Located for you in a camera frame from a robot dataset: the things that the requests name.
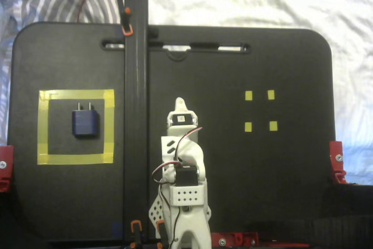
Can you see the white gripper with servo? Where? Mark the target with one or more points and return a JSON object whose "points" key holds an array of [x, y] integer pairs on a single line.
{"points": [[181, 129]]}

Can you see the blue and white charger block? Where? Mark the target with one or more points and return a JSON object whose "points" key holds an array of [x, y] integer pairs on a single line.
{"points": [[85, 123]]}

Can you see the white robot arm with base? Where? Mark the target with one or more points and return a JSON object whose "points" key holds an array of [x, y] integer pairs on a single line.
{"points": [[189, 196]]}

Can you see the black flat bar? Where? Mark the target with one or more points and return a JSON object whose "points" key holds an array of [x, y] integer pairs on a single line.
{"points": [[136, 115]]}

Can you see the orange and black spring clamp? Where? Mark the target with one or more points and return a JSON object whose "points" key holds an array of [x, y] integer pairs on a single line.
{"points": [[161, 230], [126, 24], [136, 228]]}

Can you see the yellow tape square outline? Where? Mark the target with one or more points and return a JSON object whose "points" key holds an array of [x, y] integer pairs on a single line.
{"points": [[75, 160]]}

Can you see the blue tape patch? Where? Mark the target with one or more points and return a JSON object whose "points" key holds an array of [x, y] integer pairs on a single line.
{"points": [[117, 229]]}

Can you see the black backdrop sheet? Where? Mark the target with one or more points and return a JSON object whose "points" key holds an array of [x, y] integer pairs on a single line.
{"points": [[349, 225]]}

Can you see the red pole base bracket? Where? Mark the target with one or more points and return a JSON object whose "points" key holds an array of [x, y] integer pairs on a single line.
{"points": [[236, 238]]}

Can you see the red corner bracket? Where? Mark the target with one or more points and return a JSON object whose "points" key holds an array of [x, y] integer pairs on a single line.
{"points": [[6, 155], [336, 150]]}

